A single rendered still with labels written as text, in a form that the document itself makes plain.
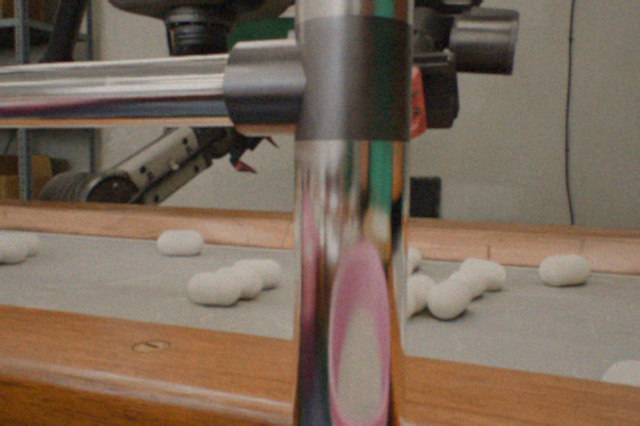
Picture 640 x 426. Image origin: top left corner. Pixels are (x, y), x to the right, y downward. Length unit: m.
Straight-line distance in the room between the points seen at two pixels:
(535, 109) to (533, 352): 2.15
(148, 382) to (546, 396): 0.11
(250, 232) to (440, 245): 0.18
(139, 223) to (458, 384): 0.50
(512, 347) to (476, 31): 0.39
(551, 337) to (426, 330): 0.06
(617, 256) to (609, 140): 1.91
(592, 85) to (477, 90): 0.41
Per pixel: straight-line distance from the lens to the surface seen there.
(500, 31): 0.61
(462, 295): 0.33
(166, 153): 1.12
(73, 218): 0.69
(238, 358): 0.19
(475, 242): 0.51
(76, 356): 0.20
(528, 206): 2.42
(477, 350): 0.28
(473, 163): 2.43
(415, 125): 0.55
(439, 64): 0.55
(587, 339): 0.32
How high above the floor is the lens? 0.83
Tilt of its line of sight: 4 degrees down
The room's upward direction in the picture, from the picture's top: 1 degrees clockwise
